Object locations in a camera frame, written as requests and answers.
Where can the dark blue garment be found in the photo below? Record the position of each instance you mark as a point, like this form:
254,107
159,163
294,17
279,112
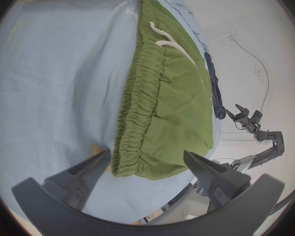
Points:
217,99

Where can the bed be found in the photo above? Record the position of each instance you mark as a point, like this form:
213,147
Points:
51,82

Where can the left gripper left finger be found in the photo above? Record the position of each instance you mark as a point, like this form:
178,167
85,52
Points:
83,178

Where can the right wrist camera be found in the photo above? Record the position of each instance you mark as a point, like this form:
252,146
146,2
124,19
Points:
257,115

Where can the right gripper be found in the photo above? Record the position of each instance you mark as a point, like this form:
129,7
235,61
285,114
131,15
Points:
243,120

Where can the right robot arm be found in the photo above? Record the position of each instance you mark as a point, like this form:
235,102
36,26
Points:
276,141

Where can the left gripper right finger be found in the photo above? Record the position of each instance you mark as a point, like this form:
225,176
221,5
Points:
216,178

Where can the green shorts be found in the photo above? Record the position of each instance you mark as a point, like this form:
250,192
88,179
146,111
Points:
177,102

